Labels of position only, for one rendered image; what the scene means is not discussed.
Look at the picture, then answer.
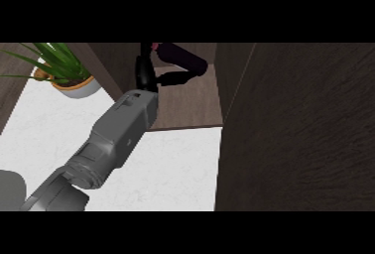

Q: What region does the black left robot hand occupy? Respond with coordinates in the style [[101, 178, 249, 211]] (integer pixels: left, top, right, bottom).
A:
[[134, 43, 200, 93]]

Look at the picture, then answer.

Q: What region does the dark wine bottle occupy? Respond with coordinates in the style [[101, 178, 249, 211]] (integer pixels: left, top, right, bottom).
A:
[[150, 43, 209, 77]]

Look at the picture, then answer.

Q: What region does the brown wooden cabinet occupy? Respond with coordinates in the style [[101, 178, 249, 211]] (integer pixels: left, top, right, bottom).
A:
[[64, 43, 256, 132]]

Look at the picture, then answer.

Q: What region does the dark brown cabinet door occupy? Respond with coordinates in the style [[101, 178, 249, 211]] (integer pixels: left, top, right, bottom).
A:
[[214, 43, 375, 212]]

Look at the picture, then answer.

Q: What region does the green plant in white pot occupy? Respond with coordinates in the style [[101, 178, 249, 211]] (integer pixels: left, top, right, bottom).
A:
[[0, 43, 101, 100]]

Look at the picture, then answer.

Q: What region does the brown wooden panel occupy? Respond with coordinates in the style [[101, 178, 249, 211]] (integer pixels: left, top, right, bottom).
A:
[[0, 43, 41, 135]]

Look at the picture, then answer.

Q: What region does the grey rounded robot part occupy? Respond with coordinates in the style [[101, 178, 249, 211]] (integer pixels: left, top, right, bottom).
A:
[[0, 170, 29, 212]]

